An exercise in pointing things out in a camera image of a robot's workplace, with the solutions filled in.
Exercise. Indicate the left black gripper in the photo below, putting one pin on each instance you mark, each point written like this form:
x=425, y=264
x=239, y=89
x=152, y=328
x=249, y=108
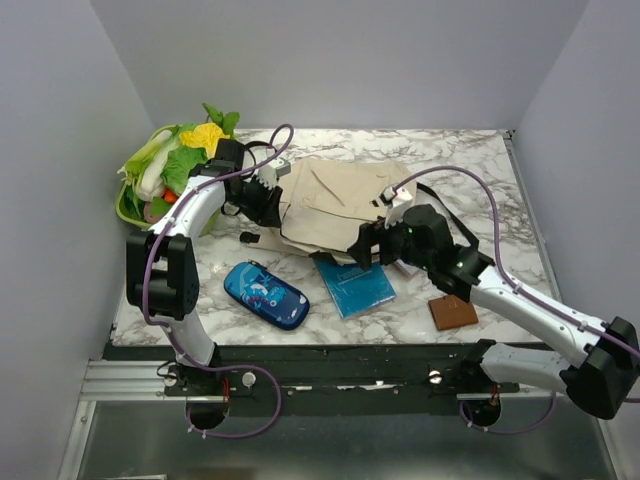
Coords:
x=267, y=213

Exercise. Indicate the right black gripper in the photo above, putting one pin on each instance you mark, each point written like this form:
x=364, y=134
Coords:
x=371, y=233

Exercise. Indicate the beige canvas student bag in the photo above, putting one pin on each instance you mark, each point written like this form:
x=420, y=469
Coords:
x=324, y=203

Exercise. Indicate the white flower cover book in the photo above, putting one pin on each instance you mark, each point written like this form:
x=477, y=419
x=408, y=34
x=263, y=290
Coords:
x=405, y=269

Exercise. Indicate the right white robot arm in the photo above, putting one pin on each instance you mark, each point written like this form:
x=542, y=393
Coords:
x=595, y=363

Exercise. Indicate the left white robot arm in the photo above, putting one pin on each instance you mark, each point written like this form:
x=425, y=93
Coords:
x=161, y=272

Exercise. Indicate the blue notebook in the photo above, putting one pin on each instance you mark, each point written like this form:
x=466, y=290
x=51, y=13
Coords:
x=355, y=290

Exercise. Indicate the blue pencil case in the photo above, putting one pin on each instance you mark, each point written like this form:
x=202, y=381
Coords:
x=273, y=300

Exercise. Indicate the yellow toy cabbage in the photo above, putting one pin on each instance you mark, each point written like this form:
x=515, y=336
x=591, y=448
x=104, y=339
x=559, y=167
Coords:
x=206, y=135

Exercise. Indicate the green toy lettuce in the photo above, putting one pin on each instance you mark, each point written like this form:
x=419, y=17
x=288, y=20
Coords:
x=180, y=162

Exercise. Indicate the orange toy carrot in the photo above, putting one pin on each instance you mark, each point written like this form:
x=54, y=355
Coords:
x=170, y=197

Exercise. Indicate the brown leather wallet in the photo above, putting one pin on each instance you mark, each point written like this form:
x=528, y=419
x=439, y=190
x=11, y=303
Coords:
x=450, y=312

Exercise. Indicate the white toy bok choy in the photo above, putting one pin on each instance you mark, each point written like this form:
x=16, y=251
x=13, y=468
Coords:
x=142, y=170

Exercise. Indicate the green vegetable basket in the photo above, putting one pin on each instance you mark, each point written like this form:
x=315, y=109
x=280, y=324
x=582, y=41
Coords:
x=145, y=213

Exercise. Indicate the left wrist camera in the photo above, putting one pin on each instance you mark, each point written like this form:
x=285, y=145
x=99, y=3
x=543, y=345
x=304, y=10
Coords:
x=269, y=174

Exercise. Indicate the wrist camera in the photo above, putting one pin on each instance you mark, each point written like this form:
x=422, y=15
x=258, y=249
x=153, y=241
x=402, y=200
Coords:
x=269, y=174
x=397, y=201

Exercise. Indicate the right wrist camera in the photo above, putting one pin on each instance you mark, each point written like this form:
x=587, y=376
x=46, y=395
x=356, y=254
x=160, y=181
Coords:
x=397, y=201

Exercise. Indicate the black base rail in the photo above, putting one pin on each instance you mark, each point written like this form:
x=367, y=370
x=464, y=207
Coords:
x=325, y=380

